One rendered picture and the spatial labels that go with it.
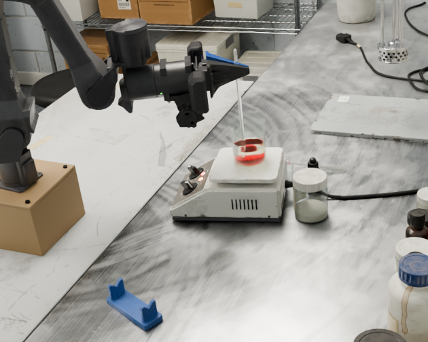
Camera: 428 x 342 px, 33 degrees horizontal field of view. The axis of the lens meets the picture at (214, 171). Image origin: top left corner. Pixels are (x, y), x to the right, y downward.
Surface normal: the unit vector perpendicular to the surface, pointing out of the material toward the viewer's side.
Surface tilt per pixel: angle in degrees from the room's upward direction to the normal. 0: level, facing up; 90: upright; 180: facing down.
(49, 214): 90
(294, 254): 0
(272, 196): 90
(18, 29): 90
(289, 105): 0
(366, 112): 0
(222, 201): 90
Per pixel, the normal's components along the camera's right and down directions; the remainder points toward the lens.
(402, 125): -0.11, -0.87
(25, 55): -0.38, 0.48
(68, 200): 0.92, 0.10
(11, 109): 0.04, 0.02
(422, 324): -0.04, 0.48
